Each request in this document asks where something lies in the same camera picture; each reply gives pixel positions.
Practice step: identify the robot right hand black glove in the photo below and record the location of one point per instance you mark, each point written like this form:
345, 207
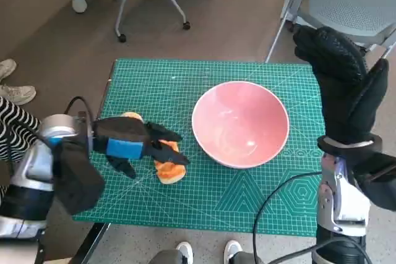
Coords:
343, 97

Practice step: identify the robot left hand blue tape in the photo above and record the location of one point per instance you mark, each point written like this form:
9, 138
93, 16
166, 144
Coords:
123, 131

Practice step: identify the round toy bread bun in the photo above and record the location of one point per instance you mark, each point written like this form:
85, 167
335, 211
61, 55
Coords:
133, 115

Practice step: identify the long striped toy bread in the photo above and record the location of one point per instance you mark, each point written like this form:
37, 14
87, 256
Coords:
170, 172

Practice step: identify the pink bowl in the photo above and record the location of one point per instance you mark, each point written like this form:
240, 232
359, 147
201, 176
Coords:
241, 121

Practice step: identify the robot left arm silver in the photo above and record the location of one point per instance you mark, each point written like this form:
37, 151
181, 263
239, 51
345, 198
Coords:
31, 165

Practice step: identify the green cutting mat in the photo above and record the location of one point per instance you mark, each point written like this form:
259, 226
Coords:
154, 91

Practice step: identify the grey mesh chair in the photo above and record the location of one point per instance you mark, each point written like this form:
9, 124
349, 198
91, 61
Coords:
340, 4

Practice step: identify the grey chair with casters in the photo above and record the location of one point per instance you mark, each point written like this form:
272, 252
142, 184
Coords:
123, 4

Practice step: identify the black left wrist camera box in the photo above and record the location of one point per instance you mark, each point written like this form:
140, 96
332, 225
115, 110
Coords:
77, 183

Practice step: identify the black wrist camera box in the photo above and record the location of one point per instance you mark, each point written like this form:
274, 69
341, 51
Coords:
77, 183
383, 180

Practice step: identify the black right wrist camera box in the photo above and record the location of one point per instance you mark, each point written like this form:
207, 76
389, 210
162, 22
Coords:
383, 180

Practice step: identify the black table frame bar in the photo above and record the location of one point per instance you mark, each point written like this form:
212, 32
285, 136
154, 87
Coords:
92, 239

